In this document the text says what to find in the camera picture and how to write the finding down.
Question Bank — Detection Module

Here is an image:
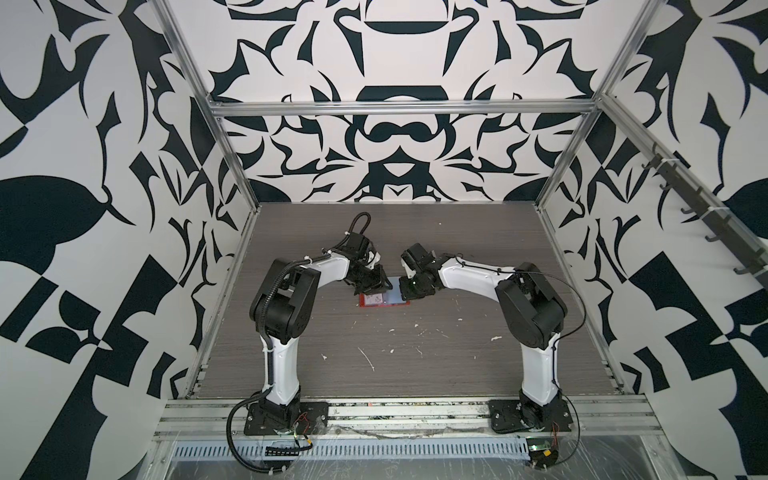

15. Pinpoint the white pink credit card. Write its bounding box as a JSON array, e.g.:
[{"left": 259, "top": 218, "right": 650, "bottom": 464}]
[{"left": 364, "top": 293, "right": 386, "bottom": 305}]

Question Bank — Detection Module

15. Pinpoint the left black corrugated cable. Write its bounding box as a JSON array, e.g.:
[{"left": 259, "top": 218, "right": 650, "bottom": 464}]
[{"left": 226, "top": 389, "right": 301, "bottom": 475}]

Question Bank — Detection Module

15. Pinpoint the green circuit board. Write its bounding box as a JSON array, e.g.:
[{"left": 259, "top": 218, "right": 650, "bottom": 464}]
[{"left": 526, "top": 438, "right": 559, "bottom": 470}]

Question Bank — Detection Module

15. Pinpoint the red leather card holder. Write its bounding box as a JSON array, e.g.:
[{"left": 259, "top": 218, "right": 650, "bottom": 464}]
[{"left": 359, "top": 288, "right": 410, "bottom": 308}]

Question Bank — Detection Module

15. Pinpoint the white slotted cable duct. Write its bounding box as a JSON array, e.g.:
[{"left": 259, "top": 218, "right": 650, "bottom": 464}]
[{"left": 170, "top": 440, "right": 532, "bottom": 462}]

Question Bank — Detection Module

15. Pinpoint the wall hook rack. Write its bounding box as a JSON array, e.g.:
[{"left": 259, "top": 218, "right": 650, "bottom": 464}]
[{"left": 640, "top": 143, "right": 767, "bottom": 289}]

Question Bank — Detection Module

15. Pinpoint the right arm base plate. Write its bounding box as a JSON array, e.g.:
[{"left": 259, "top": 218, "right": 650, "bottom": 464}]
[{"left": 487, "top": 397, "right": 573, "bottom": 434}]

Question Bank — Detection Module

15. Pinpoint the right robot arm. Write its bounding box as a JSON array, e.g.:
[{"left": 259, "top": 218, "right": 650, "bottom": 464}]
[{"left": 399, "top": 243, "right": 571, "bottom": 434}]

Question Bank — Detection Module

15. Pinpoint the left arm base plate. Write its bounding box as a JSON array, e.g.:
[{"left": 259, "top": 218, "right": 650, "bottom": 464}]
[{"left": 244, "top": 400, "right": 330, "bottom": 436}]

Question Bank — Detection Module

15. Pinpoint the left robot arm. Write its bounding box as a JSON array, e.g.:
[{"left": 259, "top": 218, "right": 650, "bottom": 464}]
[{"left": 249, "top": 232, "right": 392, "bottom": 429}]

